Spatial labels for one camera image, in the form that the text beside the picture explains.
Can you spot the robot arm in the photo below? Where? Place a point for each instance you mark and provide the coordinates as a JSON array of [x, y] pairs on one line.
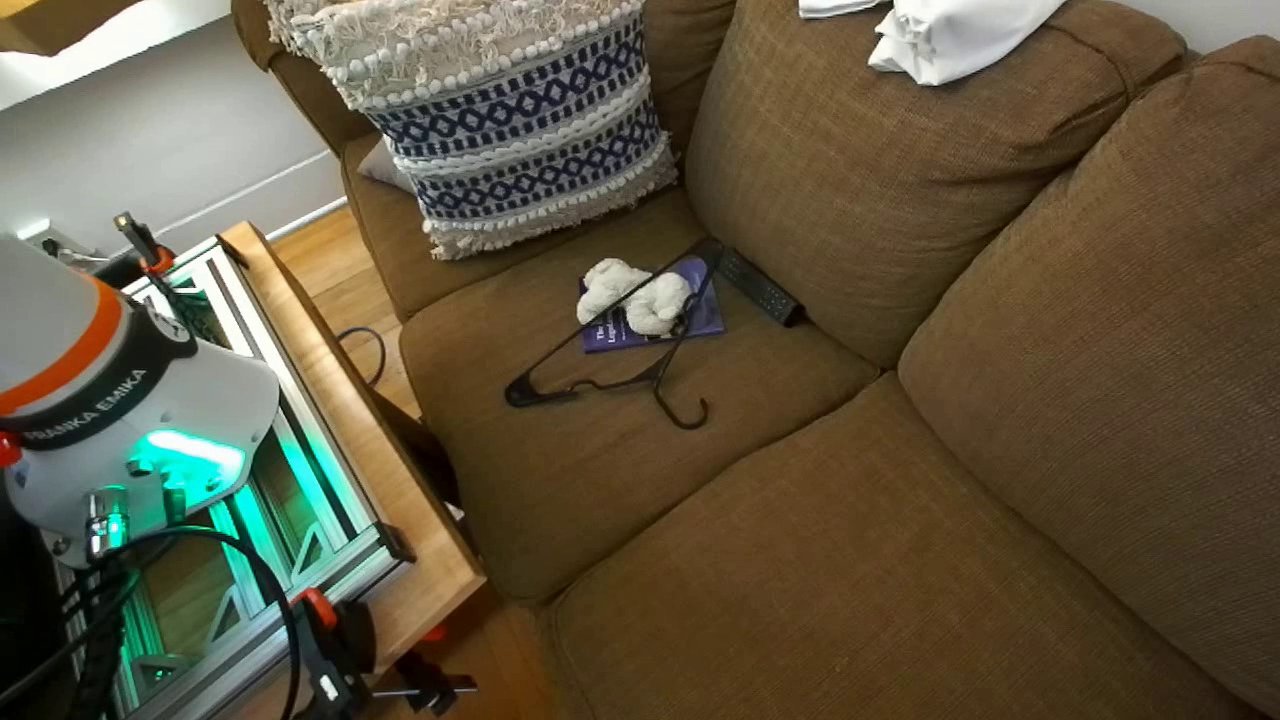
[[120, 400]]

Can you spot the white towel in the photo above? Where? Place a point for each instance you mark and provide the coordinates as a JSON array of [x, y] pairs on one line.
[[950, 40]]

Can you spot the black clothes hanger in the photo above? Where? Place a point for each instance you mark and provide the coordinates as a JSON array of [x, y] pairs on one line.
[[600, 383]]

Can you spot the white plush toy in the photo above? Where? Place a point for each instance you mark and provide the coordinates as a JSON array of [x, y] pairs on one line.
[[640, 295]]

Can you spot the purple book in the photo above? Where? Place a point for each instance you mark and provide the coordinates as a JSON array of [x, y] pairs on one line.
[[705, 305]]

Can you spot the black remote control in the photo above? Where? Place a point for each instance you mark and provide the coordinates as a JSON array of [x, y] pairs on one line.
[[760, 285]]

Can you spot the brown fabric sofa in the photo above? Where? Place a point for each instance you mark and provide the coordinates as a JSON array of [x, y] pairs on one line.
[[900, 400]]

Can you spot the blue and white patterned pillow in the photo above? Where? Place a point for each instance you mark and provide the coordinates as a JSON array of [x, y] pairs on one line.
[[530, 120]]

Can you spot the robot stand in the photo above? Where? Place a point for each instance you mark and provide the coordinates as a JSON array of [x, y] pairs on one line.
[[330, 420]]

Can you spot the grey cushion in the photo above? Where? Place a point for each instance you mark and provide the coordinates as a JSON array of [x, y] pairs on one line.
[[385, 165]]

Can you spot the orange and black clamp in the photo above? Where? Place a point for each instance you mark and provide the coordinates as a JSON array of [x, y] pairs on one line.
[[140, 245], [340, 650]]

